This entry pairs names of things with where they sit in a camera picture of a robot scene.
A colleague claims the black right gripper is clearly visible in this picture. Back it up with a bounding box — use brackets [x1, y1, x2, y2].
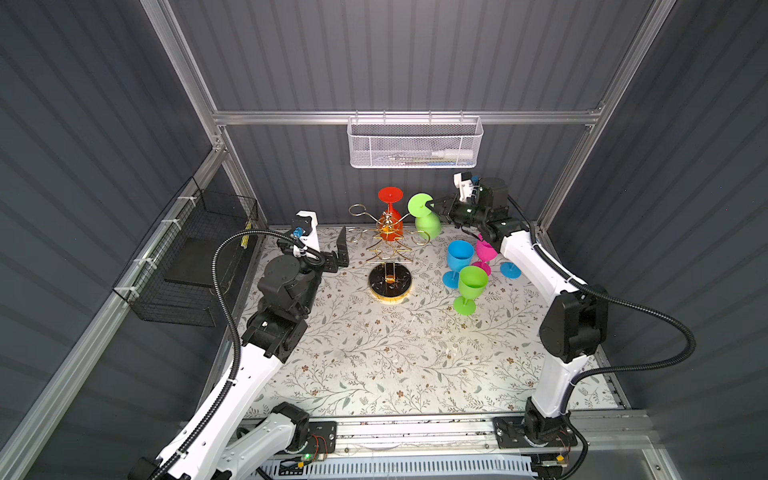
[425, 195, 487, 232]

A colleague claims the green wine glass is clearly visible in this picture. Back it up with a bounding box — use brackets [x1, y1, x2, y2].
[453, 266, 489, 316]
[408, 193, 442, 241]

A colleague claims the blue wine glass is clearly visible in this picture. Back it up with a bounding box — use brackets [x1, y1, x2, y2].
[442, 240, 475, 289]
[500, 262, 522, 279]

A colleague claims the red wine glass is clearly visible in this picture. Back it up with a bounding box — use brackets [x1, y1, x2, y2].
[378, 186, 404, 242]

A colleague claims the pink wine glass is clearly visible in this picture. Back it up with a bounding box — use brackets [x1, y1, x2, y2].
[473, 237, 498, 276]

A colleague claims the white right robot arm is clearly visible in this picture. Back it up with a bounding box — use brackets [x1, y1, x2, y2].
[427, 172, 607, 447]

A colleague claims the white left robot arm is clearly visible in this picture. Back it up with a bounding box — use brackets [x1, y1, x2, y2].
[128, 215, 349, 479]

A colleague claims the gold wine glass rack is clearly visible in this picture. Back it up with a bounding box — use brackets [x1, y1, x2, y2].
[348, 203, 430, 303]

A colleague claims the yellow marker in basket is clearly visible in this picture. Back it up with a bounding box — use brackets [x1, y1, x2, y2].
[240, 224, 251, 249]

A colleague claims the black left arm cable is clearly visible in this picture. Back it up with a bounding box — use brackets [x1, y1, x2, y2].
[149, 229, 325, 480]

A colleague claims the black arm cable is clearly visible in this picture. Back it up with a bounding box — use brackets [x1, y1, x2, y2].
[149, 229, 325, 480]
[506, 194, 697, 391]

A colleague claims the white wire mesh basket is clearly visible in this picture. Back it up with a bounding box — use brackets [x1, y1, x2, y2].
[346, 115, 484, 169]

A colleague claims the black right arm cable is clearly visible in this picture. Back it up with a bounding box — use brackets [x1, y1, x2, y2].
[506, 194, 697, 391]

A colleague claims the black wire basket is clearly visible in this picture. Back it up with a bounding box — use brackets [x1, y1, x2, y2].
[113, 182, 259, 328]

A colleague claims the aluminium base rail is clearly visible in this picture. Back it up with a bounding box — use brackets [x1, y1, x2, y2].
[179, 410, 661, 480]

